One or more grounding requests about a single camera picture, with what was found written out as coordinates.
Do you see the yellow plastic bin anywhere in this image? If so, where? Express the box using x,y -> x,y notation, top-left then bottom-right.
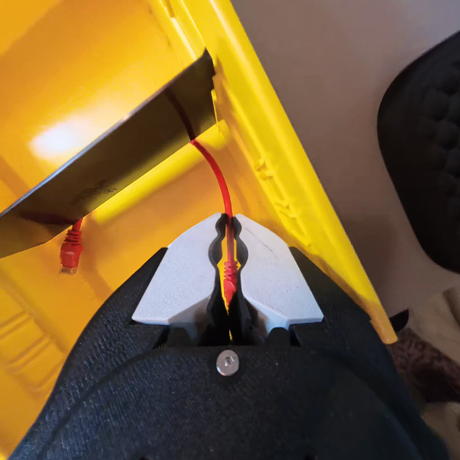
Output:
0,0 -> 398,457

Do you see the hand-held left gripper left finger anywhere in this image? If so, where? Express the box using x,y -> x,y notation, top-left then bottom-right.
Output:
132,212 -> 230,345

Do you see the black bin divider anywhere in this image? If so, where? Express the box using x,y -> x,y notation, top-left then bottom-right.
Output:
0,48 -> 219,259

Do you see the red ethernet cable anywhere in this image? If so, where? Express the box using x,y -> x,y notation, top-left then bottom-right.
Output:
59,138 -> 240,308

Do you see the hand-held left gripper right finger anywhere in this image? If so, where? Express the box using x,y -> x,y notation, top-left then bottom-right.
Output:
230,214 -> 325,345

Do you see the person's beige sweatshirt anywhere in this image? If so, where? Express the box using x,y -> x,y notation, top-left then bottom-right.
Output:
406,286 -> 460,460

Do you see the black quilted wrist rest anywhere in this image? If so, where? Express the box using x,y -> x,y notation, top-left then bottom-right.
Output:
377,32 -> 460,274

